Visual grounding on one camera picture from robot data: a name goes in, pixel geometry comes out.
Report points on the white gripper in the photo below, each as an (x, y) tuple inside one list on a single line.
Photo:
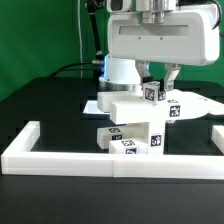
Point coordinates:
[(163, 31)]

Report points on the white chair back frame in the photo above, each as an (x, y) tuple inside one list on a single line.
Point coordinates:
[(126, 107)]

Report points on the white chair seat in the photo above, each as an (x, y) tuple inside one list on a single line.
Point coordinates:
[(153, 133)]

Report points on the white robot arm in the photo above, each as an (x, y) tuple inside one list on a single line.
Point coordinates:
[(119, 73)]

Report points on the white sheet with markers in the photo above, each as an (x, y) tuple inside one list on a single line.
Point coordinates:
[(91, 107)]

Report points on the white U-shaped fence frame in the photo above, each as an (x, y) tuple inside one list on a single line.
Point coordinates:
[(19, 159)]

